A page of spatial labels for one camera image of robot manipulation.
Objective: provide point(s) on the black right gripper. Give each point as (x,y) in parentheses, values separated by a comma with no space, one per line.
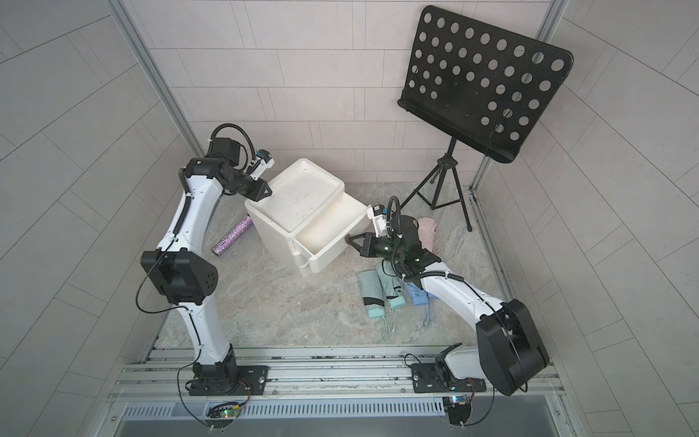
(371,242)

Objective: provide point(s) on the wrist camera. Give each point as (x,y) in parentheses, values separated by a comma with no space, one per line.
(260,163)
(378,217)

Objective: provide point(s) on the purple glitter bottle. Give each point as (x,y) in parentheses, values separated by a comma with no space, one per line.
(233,235)

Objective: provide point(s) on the left circuit board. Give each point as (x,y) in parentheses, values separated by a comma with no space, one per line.
(221,416)

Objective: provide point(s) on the aluminium rail base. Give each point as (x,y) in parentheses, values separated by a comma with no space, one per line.
(319,383)

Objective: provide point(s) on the blue folded umbrella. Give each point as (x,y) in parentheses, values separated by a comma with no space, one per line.
(418,296)

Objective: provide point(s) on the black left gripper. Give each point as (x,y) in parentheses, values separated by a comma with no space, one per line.
(258,186)

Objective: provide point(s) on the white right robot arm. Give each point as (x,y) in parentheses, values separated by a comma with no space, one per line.
(509,348)

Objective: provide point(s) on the circuit board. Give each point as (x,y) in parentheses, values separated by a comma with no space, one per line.
(458,410)
(221,416)

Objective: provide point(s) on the pink folded umbrella left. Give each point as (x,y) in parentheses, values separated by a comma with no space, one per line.
(427,232)

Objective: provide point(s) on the mint green umbrella black band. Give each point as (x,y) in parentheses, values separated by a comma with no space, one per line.
(372,294)

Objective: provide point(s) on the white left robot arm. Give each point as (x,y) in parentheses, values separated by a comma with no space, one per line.
(177,268)

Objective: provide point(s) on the white top drawer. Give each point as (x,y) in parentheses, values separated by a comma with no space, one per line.
(323,240)

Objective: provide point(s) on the black music stand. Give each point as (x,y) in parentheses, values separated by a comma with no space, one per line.
(483,86)

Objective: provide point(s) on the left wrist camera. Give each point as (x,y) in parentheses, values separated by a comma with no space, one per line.
(260,163)

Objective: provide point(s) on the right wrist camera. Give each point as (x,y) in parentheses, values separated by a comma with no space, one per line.
(378,217)

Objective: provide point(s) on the right circuit board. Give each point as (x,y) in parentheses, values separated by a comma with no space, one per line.
(458,410)

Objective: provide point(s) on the white drawer cabinet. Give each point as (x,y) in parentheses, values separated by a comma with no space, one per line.
(298,196)

